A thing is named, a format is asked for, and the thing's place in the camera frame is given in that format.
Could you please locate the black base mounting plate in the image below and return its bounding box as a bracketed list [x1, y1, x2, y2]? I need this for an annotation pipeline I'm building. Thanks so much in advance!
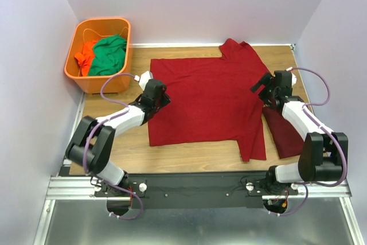
[95, 171, 296, 215]

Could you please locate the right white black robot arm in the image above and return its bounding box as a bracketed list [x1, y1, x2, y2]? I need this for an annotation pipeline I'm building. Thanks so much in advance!
[251, 67, 348, 195]

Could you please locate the orange t-shirt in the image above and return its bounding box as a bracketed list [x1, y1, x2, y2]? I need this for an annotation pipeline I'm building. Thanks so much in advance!
[75, 40, 98, 76]

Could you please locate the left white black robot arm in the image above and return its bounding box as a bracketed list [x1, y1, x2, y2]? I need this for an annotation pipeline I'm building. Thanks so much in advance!
[65, 79, 170, 196]

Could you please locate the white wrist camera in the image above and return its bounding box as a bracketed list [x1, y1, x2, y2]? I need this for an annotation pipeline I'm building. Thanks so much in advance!
[286, 67, 297, 87]
[134, 71, 153, 91]

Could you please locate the green t-shirt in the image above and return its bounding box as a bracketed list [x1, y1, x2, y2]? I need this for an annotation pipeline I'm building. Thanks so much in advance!
[87, 35, 127, 76]

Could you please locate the folded dark maroon t-shirt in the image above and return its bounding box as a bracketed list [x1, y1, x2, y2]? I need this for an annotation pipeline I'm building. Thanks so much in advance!
[263, 106, 303, 159]

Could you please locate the aluminium frame rail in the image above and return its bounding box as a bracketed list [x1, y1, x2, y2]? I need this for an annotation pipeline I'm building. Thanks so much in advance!
[32, 92, 98, 245]

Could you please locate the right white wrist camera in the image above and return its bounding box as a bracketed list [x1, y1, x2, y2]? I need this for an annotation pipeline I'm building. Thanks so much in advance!
[286, 67, 297, 87]

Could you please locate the red t-shirt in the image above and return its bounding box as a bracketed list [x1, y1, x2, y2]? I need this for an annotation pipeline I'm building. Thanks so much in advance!
[148, 38, 268, 162]

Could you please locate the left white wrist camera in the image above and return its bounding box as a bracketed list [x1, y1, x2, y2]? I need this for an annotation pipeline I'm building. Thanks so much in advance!
[134, 71, 153, 91]

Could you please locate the orange plastic bin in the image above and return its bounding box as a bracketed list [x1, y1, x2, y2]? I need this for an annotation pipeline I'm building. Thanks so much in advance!
[64, 17, 132, 94]

